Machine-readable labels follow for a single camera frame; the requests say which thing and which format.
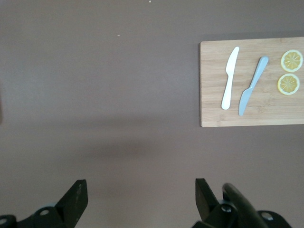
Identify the bamboo cutting board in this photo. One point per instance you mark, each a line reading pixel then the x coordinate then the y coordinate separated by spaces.
pixel 261 111

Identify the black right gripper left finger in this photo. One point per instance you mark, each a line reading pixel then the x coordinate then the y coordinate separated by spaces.
pixel 69 206

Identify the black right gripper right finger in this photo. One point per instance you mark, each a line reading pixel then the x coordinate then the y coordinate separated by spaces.
pixel 206 202

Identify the white plastic knife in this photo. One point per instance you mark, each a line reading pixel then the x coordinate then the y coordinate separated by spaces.
pixel 230 78

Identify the yellow lemon slice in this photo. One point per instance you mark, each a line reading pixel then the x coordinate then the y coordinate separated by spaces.
pixel 288 84
pixel 291 60

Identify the grey plastic knife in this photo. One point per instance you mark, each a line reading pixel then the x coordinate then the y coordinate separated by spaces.
pixel 253 84

